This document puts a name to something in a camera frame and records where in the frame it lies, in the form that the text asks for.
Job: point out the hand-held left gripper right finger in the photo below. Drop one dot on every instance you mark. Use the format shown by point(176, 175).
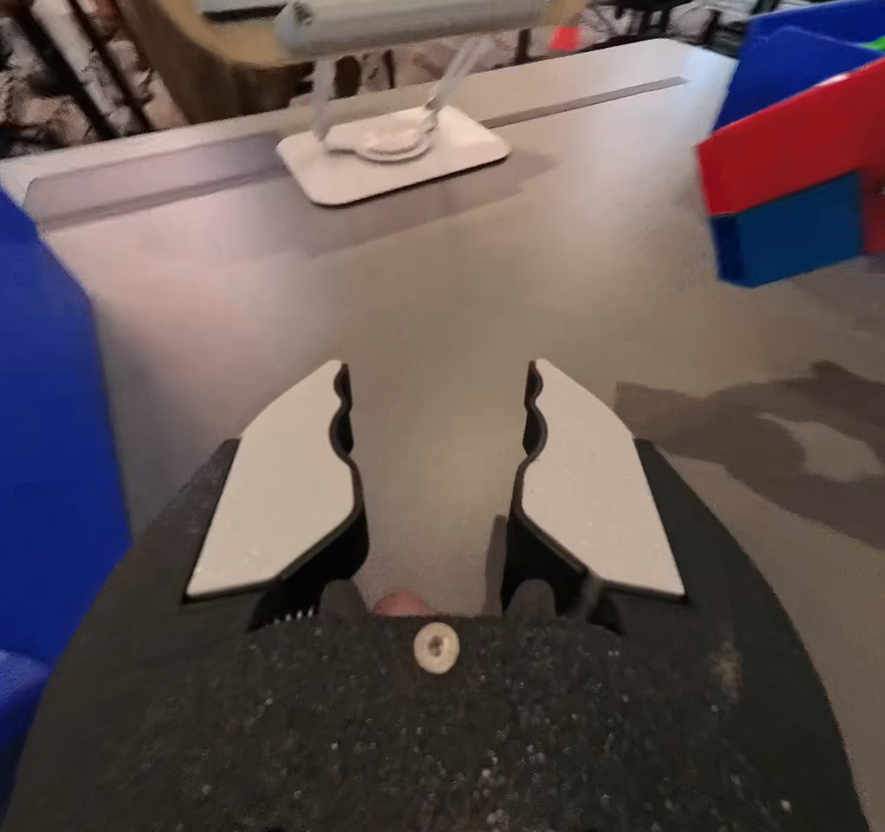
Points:
point(594, 500)

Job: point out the blue plastic bin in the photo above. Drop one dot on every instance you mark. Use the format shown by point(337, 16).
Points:
point(48, 431)
point(774, 64)

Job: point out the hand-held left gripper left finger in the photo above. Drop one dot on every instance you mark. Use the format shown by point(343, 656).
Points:
point(276, 500)

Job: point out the orange traffic cone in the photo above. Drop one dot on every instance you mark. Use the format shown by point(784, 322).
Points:
point(567, 38)

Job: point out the red two-stud toy block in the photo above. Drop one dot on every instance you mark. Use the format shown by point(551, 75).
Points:
point(781, 147)

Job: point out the blue single-stud toy block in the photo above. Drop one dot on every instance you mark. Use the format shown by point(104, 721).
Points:
point(788, 237)

